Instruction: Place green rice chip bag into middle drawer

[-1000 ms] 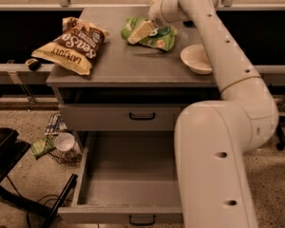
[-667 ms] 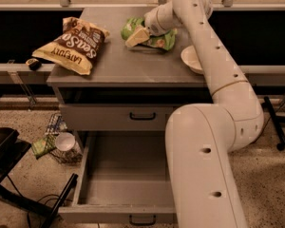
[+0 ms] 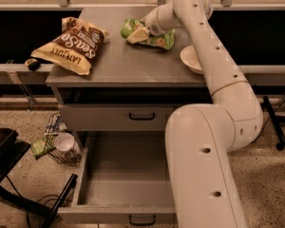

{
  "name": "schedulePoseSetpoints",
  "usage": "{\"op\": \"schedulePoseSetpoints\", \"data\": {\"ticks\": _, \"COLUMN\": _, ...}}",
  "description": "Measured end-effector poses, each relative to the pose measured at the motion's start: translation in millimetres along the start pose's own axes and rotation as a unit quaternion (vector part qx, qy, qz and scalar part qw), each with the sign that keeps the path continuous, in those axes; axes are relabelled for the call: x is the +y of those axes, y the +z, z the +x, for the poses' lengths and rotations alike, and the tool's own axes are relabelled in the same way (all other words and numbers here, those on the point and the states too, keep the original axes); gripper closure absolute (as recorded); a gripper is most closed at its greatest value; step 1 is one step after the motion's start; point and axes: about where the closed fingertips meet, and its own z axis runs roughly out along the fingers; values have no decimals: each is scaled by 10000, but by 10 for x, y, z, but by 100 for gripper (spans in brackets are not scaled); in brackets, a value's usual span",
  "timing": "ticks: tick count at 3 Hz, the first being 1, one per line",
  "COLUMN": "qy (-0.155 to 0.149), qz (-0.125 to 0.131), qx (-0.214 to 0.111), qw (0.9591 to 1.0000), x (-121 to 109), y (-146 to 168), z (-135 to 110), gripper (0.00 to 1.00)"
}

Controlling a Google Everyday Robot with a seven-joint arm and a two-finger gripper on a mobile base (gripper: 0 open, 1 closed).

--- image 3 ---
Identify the green rice chip bag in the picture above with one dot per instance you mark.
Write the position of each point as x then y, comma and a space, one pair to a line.
165, 41

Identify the white bowl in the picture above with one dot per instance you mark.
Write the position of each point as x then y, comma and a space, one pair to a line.
190, 58

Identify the green packet on floor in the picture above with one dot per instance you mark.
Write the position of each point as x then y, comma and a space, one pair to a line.
43, 146

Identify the grey drawer cabinet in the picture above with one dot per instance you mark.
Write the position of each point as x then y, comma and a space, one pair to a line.
125, 74

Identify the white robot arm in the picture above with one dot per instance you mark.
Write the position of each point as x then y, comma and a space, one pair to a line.
199, 137

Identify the brown and yellow chip bag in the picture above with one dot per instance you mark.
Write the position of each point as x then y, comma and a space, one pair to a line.
76, 48

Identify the open grey middle drawer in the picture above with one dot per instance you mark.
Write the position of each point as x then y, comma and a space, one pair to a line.
123, 178

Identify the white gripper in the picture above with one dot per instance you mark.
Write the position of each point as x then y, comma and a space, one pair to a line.
152, 23

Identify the small black round object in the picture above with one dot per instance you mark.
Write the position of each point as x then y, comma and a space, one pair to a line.
32, 64

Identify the closed grey upper drawer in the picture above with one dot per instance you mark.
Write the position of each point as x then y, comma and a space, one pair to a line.
88, 117

